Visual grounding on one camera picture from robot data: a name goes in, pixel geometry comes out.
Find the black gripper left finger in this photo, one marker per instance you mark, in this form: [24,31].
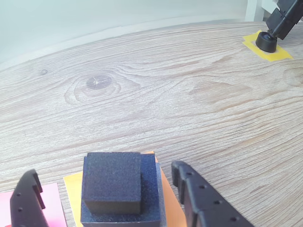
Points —
[26,205]

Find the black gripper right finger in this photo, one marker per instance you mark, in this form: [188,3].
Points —
[203,203]

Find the medium black block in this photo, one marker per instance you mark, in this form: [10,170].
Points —
[149,189]

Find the small black cube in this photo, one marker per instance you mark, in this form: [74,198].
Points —
[111,179]

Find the pink paper sheet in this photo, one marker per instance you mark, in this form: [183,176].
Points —
[53,203]

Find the orange paper sheet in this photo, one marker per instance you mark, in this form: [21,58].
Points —
[172,208]

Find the yellow paper sheet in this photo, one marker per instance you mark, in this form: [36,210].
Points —
[281,55]

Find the white furniture piece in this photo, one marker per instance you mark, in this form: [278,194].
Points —
[252,9]

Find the black stand leg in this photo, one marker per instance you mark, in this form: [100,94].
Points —
[284,19]

